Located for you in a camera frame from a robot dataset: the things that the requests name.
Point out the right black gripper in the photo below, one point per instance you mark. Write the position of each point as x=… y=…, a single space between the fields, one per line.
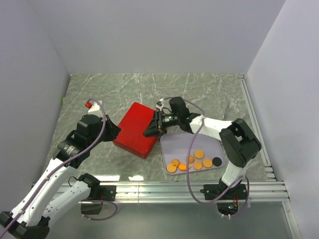
x=153 y=129

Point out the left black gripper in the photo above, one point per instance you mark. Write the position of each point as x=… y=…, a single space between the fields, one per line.
x=113 y=129

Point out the red box lid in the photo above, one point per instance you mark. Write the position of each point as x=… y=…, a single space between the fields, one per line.
x=135 y=121

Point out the red cookie box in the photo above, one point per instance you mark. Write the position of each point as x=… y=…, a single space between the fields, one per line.
x=138 y=147

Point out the lilac plastic tray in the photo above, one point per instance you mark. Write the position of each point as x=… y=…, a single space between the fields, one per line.
x=175 y=146

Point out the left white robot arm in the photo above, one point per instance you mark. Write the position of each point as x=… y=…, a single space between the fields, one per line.
x=36 y=214

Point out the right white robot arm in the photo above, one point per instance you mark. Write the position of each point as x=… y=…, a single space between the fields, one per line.
x=241 y=145

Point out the swirl cookie lower left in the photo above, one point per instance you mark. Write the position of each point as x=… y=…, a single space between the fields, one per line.
x=175 y=162

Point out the swirl cookie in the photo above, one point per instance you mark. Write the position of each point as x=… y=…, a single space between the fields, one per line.
x=190 y=159
x=175 y=162

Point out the dotted round biscuit left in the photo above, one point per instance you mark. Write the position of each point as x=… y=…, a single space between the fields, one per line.
x=171 y=168

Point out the dotted round biscuit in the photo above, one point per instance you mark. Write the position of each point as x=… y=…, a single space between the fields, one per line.
x=207 y=163
x=171 y=168
x=199 y=154

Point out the dotted round biscuit middle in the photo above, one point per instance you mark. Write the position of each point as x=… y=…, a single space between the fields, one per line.
x=199 y=154

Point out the plain orange round cookie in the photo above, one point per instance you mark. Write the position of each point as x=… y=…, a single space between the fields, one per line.
x=198 y=165

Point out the dotted round biscuit right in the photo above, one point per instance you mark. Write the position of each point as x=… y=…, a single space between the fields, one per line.
x=207 y=163

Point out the black sandwich cookie right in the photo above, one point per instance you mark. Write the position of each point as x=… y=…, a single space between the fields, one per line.
x=217 y=161

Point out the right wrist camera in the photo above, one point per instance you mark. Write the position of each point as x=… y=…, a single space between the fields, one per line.
x=159 y=105

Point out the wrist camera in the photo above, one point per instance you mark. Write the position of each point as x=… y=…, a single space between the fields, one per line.
x=159 y=105
x=94 y=108

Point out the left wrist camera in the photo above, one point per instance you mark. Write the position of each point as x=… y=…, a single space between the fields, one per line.
x=94 y=108

